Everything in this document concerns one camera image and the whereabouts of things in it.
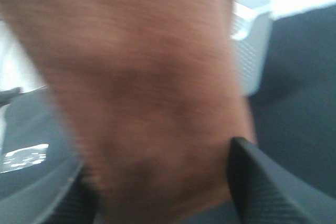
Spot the black table mat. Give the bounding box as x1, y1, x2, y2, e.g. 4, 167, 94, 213
1, 7, 335, 199

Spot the grey perforated laundry basket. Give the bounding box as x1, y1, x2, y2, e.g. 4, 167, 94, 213
231, 0, 272, 96

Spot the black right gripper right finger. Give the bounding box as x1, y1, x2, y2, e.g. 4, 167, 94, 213
227, 137, 335, 223

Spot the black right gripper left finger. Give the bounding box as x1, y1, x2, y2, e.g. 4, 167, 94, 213
1, 156, 98, 223

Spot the brown microfibre towel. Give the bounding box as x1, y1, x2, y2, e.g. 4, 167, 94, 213
1, 0, 255, 223

